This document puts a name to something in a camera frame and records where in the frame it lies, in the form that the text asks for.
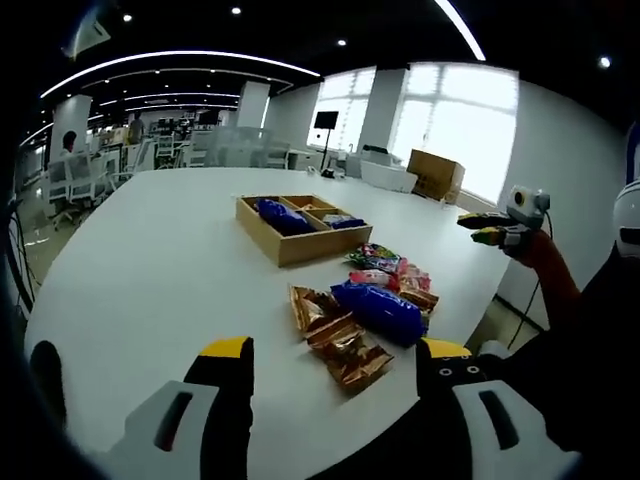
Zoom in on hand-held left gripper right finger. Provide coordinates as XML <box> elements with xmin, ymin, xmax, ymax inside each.
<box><xmin>415</xmin><ymin>337</ymin><xmax>584</xmax><ymax>480</ymax></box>

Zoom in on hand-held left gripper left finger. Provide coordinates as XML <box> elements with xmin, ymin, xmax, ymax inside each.
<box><xmin>107</xmin><ymin>335</ymin><xmax>255</xmax><ymax>480</ymax></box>

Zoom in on colourful QQ candy packet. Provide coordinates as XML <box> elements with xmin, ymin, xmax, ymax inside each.
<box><xmin>344</xmin><ymin>243</ymin><xmax>401</xmax><ymax>274</ymax></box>

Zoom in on blue Oreo cookie packet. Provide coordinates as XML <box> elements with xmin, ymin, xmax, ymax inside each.
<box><xmin>329</xmin><ymin>280</ymin><xmax>429</xmax><ymax>349</ymax></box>
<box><xmin>254</xmin><ymin>198</ymin><xmax>317</xmax><ymax>237</ymax></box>

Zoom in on blue white QQ candy packet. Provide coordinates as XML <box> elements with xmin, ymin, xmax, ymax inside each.
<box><xmin>322</xmin><ymin>212</ymin><xmax>366</xmax><ymax>231</ymax></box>

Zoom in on wooden divided container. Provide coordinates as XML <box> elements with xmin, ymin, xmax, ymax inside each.
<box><xmin>235</xmin><ymin>193</ymin><xmax>374</xmax><ymax>269</ymax></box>

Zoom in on person's right hand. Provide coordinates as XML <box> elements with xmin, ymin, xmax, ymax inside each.
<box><xmin>506</xmin><ymin>233</ymin><xmax>549</xmax><ymax>269</ymax></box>

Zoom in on cardboard box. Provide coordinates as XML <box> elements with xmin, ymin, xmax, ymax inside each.
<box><xmin>405</xmin><ymin>148</ymin><xmax>466</xmax><ymax>204</ymax></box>

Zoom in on white chest device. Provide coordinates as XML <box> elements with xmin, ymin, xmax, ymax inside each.
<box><xmin>612</xmin><ymin>179</ymin><xmax>640</xmax><ymax>259</ymax></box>

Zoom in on white plastic tub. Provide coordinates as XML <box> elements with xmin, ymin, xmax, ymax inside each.
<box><xmin>359</xmin><ymin>157</ymin><xmax>419</xmax><ymax>194</ymax></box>

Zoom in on person in black shirt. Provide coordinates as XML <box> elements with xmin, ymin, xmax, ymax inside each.
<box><xmin>469</xmin><ymin>239</ymin><xmax>640</xmax><ymax>480</ymax></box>

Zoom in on black computer mouse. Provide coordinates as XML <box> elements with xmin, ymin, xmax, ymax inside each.
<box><xmin>28</xmin><ymin>339</ymin><xmax>67</xmax><ymax>436</ymax></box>

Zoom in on black screen on floor stand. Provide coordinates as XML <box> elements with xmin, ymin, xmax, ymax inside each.
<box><xmin>313</xmin><ymin>110</ymin><xmax>340</xmax><ymax>174</ymax></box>

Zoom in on white table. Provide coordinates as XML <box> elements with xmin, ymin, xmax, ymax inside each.
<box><xmin>24</xmin><ymin>167</ymin><xmax>516</xmax><ymax>480</ymax></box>

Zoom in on white low cabinets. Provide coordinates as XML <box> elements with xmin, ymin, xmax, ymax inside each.
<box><xmin>189</xmin><ymin>127</ymin><xmax>321</xmax><ymax>171</ymax></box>

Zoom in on group of white office chairs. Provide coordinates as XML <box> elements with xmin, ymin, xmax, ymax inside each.
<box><xmin>44</xmin><ymin>134</ymin><xmax>191</xmax><ymax>216</ymax></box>

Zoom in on ceiling air conditioner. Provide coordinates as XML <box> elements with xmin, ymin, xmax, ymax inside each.
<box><xmin>60</xmin><ymin>7</ymin><xmax>112</xmax><ymax>61</ymax></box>

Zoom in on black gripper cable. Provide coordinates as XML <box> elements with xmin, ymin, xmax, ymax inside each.
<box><xmin>509</xmin><ymin>207</ymin><xmax>556</xmax><ymax>346</ymax></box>

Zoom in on wall poster board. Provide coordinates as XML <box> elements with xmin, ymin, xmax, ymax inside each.
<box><xmin>622</xmin><ymin>119</ymin><xmax>640</xmax><ymax>186</ymax></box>

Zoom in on black floor cables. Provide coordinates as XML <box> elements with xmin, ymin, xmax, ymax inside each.
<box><xmin>4</xmin><ymin>199</ymin><xmax>39</xmax><ymax>311</ymax></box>

